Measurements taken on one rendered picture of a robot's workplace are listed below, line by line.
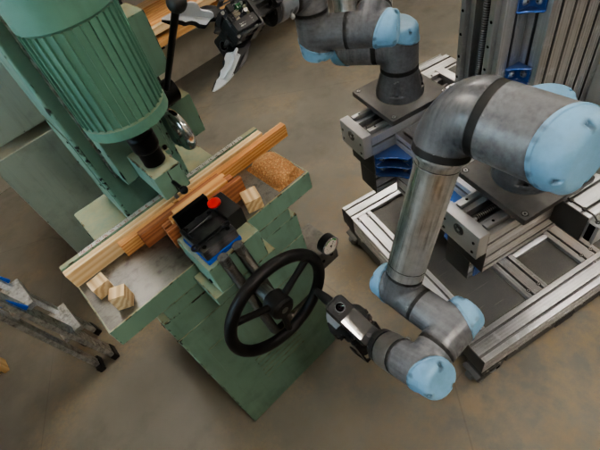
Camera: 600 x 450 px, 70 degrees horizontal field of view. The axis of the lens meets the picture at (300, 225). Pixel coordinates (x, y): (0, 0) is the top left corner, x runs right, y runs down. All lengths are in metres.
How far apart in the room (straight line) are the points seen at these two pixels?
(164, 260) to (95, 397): 1.16
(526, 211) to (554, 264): 0.71
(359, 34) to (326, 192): 1.44
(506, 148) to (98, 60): 0.65
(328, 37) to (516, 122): 0.50
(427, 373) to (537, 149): 0.40
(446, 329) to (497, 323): 0.79
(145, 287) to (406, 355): 0.59
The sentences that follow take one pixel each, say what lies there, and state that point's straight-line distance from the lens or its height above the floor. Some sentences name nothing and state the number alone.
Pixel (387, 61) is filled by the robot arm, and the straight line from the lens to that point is 1.38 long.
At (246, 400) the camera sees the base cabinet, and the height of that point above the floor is 0.19.
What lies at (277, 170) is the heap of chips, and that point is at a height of 0.93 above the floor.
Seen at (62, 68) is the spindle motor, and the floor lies 1.36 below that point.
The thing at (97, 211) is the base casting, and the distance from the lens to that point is 1.48.
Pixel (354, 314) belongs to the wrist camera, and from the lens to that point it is 0.91.
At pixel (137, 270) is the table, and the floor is 0.90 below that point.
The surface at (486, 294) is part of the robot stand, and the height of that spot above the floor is 0.21.
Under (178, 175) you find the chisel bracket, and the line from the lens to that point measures 1.03.
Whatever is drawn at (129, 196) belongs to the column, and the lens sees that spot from 1.28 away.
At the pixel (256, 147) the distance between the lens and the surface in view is 1.19.
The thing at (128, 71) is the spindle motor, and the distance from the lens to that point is 0.86.
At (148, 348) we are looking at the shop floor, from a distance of 2.10.
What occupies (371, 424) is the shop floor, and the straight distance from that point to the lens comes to 1.72.
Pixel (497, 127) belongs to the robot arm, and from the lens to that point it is 0.63.
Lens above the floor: 1.66
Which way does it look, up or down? 49 degrees down
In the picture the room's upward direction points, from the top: 17 degrees counter-clockwise
